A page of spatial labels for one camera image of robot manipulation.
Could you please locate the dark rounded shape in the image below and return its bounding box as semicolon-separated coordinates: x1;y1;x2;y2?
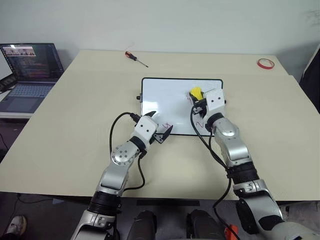
133;209;158;240
186;209;226;240

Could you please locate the yellow whiteboard eraser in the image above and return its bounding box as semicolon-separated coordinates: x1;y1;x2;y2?
189;86;204;101

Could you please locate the red tape roll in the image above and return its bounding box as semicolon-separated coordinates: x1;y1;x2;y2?
257;58;275;71

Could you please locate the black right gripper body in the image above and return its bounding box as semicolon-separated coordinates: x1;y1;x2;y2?
192;99;209;121

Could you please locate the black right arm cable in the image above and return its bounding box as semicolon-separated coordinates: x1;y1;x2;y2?
189;106;241;240

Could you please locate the orange connector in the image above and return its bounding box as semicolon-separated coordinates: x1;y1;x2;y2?
223;224;239;240

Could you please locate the black-framed whiteboard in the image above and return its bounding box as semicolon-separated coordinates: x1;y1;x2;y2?
140;77;224;137

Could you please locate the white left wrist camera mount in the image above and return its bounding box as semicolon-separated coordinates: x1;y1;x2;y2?
134;115;160;146

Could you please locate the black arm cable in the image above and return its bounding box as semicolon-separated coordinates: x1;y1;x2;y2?
189;106;241;240
109;112;147;192

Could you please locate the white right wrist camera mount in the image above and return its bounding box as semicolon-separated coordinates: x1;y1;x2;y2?
203;87;226;112

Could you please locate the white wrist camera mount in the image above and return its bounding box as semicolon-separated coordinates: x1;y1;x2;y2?
203;87;226;112
134;115;160;146

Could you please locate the red and black screwdriver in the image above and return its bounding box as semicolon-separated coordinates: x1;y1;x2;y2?
124;50;149;68

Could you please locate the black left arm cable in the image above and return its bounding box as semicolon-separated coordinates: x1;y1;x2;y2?
109;112;147;192

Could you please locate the grey open laptop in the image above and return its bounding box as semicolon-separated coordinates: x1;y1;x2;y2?
0;42;65;114

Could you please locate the white shoe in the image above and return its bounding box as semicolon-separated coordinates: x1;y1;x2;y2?
4;215;28;238

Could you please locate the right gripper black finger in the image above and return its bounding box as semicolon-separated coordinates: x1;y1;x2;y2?
187;92;204;106

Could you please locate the black object with white strip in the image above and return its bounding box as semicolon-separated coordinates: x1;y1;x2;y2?
298;43;320;114

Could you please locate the black floor cable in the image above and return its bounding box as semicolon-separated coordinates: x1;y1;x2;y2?
14;192;55;206

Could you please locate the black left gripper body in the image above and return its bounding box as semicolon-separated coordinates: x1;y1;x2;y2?
149;133;167;146

